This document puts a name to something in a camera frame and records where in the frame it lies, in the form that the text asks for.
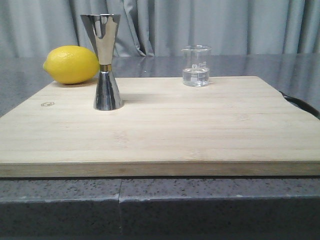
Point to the grey curtain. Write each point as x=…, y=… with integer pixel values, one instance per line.
x=161, y=28

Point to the steel double jigger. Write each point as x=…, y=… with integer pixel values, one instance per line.
x=102, y=30

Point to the small glass beaker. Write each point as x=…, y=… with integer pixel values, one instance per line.
x=196, y=70

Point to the wooden cutting board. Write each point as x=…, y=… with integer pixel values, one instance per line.
x=235, y=126

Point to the yellow lemon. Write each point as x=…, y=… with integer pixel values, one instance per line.
x=71, y=64

